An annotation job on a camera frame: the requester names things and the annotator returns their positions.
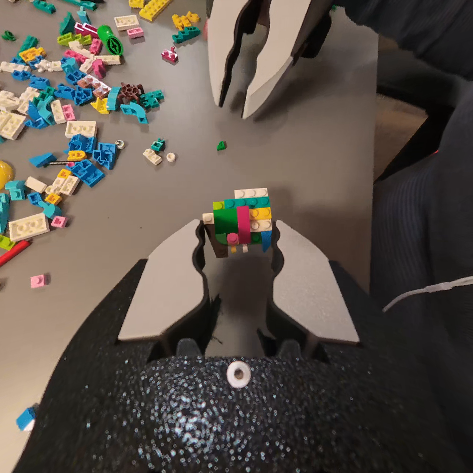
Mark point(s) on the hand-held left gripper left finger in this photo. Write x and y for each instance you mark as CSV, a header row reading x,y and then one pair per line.
x,y
166,292

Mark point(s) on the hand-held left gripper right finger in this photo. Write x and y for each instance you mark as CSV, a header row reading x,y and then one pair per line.
x,y
310,295

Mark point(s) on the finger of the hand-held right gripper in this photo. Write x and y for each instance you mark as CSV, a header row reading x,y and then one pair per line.
x,y
220,40
281,48

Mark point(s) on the multicoloured toy brick assembly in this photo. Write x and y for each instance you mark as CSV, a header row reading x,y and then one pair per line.
x,y
225,220

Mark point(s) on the person's right forearm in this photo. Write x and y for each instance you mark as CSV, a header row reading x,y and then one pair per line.
x,y
406,29

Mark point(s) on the grey desk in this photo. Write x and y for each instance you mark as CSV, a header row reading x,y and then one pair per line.
x,y
295,166

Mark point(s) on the brown gear piece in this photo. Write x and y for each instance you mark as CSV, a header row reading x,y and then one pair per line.
x,y
131,93

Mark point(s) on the green cylinder piece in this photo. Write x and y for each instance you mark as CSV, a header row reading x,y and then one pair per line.
x,y
110,40

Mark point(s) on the small pink square brick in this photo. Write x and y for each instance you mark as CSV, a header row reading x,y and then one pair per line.
x,y
40,281

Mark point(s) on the person's dark striped clothing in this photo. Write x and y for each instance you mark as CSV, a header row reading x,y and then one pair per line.
x,y
425,240

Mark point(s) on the red toy stick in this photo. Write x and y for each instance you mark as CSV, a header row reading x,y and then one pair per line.
x,y
14,253

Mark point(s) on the pile of loose toy bricks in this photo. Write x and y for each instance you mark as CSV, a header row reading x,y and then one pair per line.
x,y
83,144

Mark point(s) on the blue sloped brick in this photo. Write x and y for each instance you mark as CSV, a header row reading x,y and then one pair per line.
x,y
26,417

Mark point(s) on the yellow round dome piece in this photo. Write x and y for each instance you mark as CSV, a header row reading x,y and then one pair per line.
x,y
5,173

